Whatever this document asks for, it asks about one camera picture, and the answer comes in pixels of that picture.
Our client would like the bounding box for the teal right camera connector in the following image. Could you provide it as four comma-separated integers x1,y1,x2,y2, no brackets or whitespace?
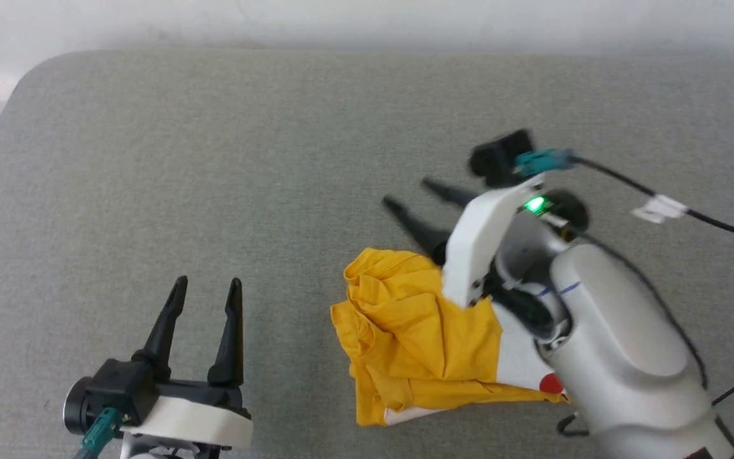
514,149,577,178

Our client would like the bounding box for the white right cable tag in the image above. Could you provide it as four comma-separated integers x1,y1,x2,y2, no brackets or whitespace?
632,194,688,224

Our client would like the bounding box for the teal left camera connector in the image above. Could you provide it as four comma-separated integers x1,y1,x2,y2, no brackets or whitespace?
80,408,123,459

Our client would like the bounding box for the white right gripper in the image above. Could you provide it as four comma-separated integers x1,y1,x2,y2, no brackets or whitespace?
383,175,546,310

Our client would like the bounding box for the yellow printed garment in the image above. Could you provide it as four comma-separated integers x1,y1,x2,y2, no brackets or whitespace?
331,247,572,428

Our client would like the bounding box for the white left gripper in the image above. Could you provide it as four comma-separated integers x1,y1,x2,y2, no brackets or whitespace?
122,275,254,449

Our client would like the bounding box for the teal camera connector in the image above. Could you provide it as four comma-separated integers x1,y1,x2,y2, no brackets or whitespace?
514,149,577,178
80,408,123,459

